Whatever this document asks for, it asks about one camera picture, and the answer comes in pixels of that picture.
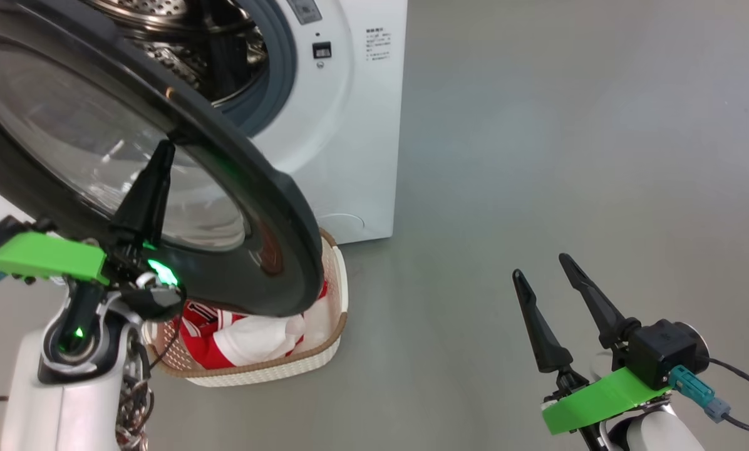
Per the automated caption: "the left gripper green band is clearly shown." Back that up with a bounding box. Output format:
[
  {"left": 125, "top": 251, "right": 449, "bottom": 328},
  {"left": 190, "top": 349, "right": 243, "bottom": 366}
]
[{"left": 0, "top": 141, "right": 186, "bottom": 317}]

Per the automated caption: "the small printed text label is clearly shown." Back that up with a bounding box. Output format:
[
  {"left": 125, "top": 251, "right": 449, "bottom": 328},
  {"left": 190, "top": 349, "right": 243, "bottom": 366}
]
[{"left": 365, "top": 26, "right": 393, "bottom": 63}]

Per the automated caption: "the cream perforated laundry basket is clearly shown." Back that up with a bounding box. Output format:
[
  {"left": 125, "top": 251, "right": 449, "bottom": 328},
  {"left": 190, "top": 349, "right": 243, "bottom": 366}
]
[{"left": 143, "top": 229, "right": 349, "bottom": 387}]

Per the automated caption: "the grey warning sticker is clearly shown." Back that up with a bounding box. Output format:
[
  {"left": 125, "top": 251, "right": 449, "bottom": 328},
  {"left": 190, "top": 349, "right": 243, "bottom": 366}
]
[{"left": 287, "top": 0, "right": 323, "bottom": 24}]

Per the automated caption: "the white front-load washing machine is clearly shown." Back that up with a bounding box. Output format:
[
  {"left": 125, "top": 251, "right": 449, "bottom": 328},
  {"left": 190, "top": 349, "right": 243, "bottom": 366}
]
[{"left": 0, "top": 0, "right": 408, "bottom": 245}]

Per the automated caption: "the right camera cable teal plug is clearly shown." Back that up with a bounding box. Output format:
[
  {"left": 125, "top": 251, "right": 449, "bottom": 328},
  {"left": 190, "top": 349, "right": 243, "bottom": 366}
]
[{"left": 669, "top": 358, "right": 749, "bottom": 436}]

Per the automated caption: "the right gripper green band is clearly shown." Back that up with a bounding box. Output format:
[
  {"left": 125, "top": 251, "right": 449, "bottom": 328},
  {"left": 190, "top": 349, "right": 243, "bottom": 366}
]
[{"left": 512, "top": 252, "right": 671, "bottom": 451}]

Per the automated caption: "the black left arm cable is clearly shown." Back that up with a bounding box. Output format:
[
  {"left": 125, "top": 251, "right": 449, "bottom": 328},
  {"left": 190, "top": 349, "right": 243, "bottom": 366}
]
[{"left": 116, "top": 316, "right": 184, "bottom": 451}]

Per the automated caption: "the red garment white cuff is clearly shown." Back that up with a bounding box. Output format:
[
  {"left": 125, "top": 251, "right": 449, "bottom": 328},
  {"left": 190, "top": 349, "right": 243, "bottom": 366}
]
[{"left": 212, "top": 280, "right": 329, "bottom": 364}]

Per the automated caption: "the dark round washer door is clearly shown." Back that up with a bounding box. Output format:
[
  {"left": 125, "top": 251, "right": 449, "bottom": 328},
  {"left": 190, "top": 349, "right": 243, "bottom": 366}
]
[{"left": 0, "top": 0, "right": 325, "bottom": 317}]

